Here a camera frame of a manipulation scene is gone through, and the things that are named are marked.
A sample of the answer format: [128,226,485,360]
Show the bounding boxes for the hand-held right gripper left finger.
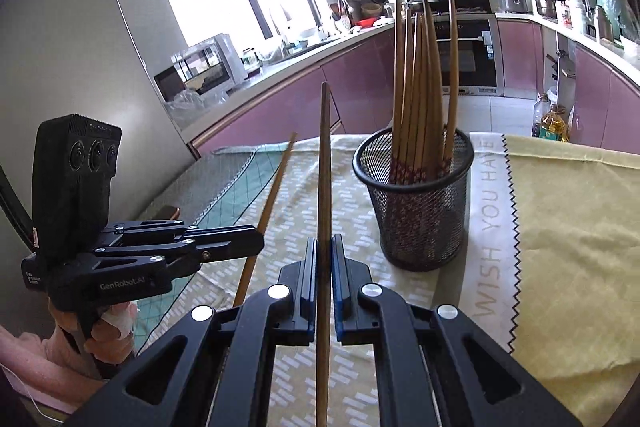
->
[65,234,321,427]

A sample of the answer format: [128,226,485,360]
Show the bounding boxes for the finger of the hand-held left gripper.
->
[101,219,189,245]
[92,224,265,280]

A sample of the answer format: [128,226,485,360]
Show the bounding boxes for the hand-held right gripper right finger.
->
[332,234,583,427]

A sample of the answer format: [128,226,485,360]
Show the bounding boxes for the wooden chopstick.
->
[315,82,332,427]
[232,132,298,308]

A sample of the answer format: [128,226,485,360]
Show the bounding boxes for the black mesh utensil holder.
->
[352,129,474,272]

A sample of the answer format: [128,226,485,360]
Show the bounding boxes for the bunch of wooden chopsticks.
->
[389,0,460,185]

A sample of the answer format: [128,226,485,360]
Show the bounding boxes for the person's left forearm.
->
[0,324,106,408]

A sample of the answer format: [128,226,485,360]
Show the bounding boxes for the person's left hand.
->
[47,299,138,378]

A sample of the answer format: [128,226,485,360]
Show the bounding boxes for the patterned green beige tablecloth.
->
[135,132,521,427]

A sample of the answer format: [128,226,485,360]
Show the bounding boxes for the clear plastic bag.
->
[165,89,228,128]

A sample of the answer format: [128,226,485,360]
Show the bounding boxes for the grey refrigerator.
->
[0,0,201,258]

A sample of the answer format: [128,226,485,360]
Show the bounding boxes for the pink base cabinets under window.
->
[190,24,401,158]

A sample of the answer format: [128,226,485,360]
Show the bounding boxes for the silver microwave oven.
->
[154,33,248,100]

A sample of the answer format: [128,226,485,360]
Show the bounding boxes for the yellow cloth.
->
[502,134,640,427]

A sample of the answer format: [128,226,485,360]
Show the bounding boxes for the dark liquid plastic bottle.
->
[532,94,553,138]

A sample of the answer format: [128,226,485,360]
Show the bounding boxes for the built-in black oven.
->
[425,12,498,95]

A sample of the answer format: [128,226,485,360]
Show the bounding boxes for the yellow cooking oil bottle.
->
[539,106,571,142]

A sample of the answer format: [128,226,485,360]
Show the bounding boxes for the pink base cabinets beside oven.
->
[497,18,640,152]

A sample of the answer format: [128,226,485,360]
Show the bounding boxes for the steel thermos flask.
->
[592,6,613,42]

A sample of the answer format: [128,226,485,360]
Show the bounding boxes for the green plastic bag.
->
[596,0,636,42]

